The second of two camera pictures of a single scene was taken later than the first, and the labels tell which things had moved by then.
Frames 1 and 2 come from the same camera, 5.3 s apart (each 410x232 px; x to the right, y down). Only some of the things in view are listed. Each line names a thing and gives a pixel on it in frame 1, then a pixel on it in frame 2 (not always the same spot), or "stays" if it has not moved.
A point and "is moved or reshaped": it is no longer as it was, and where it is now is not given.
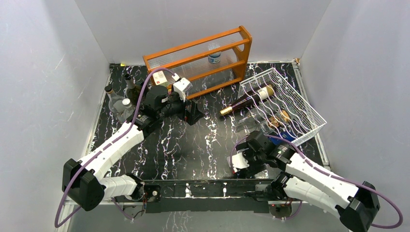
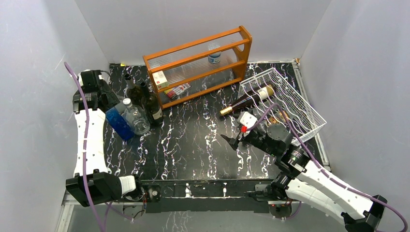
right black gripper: x=253 y=169 -> x=241 y=137
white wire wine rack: x=277 y=108 stays
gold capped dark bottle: x=261 y=93 stays
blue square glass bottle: x=278 y=141 is moved or reshaped
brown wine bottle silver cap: x=133 y=91 stays
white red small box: x=160 y=79 stays
